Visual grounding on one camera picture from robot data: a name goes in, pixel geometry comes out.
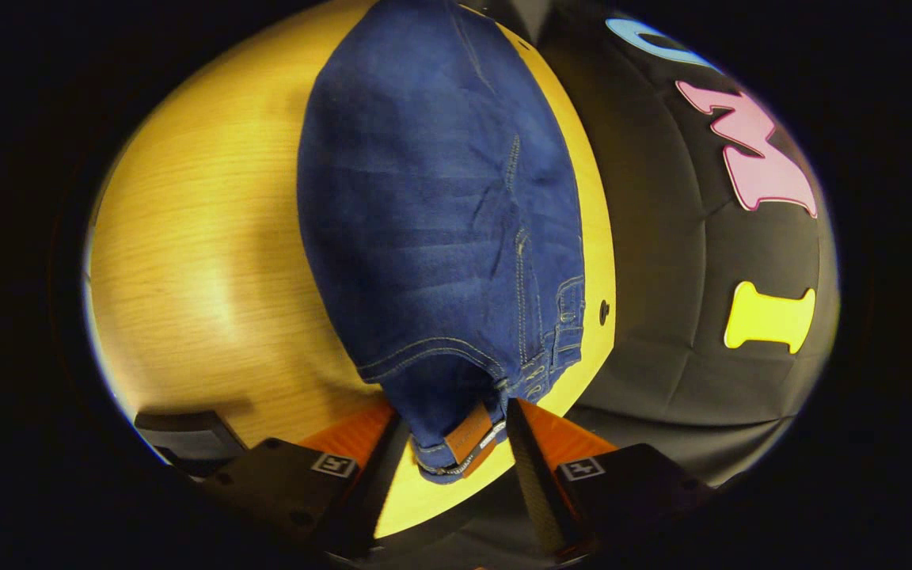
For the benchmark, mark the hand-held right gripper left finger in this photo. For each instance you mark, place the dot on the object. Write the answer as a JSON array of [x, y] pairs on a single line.
[[369, 499]]

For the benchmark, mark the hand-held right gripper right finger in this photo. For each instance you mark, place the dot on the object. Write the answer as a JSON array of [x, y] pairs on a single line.
[[539, 491]]

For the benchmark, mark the blue denim jeans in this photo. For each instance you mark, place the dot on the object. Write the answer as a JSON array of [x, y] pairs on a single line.
[[424, 198]]

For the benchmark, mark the dark block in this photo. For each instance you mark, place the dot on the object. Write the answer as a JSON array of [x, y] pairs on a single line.
[[187, 439]]

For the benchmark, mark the black backdrop cloth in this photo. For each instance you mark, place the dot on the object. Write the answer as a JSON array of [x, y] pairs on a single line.
[[662, 237]]

